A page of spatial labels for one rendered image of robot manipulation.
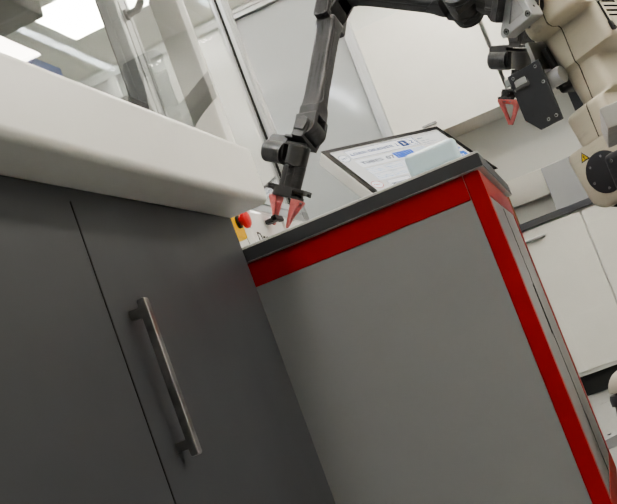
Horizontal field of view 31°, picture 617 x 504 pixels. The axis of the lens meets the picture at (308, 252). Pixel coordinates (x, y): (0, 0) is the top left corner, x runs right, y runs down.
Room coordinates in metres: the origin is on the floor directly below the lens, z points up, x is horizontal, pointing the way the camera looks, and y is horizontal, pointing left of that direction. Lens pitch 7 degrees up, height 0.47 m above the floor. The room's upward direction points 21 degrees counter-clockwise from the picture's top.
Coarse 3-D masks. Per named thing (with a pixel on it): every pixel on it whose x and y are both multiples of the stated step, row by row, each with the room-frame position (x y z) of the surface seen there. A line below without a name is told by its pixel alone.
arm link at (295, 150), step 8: (288, 144) 2.70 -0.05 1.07; (296, 144) 2.68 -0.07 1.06; (304, 144) 2.69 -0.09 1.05; (280, 152) 2.71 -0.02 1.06; (288, 152) 2.68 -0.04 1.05; (296, 152) 2.67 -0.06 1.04; (304, 152) 2.68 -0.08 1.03; (288, 160) 2.68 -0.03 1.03; (296, 160) 2.67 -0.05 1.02; (304, 160) 2.68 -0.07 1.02
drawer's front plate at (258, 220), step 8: (256, 216) 2.63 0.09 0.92; (264, 216) 2.70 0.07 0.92; (256, 224) 2.60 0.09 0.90; (264, 224) 2.67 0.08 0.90; (272, 224) 2.74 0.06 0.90; (280, 224) 2.82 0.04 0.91; (248, 232) 2.56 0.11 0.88; (256, 232) 2.58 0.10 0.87; (264, 232) 2.65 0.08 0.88; (272, 232) 2.72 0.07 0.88; (256, 240) 2.56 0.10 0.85
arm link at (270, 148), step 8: (296, 120) 2.68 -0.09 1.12; (304, 120) 2.67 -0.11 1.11; (296, 128) 2.68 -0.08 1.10; (304, 128) 2.67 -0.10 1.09; (272, 136) 2.74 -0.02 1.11; (280, 136) 2.73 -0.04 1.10; (288, 136) 2.70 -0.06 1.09; (296, 136) 2.68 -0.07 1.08; (304, 136) 2.67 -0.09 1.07; (264, 144) 2.73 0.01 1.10; (272, 144) 2.71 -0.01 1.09; (280, 144) 2.70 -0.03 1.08; (264, 152) 2.72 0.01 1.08; (272, 152) 2.71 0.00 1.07; (264, 160) 2.75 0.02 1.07; (272, 160) 2.72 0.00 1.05; (280, 160) 2.71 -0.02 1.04
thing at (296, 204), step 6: (276, 186) 2.68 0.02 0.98; (276, 192) 2.68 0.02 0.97; (282, 192) 2.68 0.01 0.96; (288, 192) 2.68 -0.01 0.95; (294, 198) 2.67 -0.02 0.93; (300, 198) 2.68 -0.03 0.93; (294, 204) 2.68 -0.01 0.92; (300, 204) 2.72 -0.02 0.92; (294, 210) 2.69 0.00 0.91; (288, 216) 2.70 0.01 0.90; (294, 216) 2.73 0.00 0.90; (288, 222) 2.70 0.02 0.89
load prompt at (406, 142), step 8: (384, 144) 3.64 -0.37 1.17; (392, 144) 3.65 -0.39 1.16; (400, 144) 3.66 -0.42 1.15; (408, 144) 3.67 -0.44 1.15; (416, 144) 3.68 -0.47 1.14; (344, 152) 3.55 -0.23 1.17; (352, 152) 3.56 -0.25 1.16; (360, 152) 3.57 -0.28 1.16; (368, 152) 3.58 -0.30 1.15; (376, 152) 3.59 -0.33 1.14
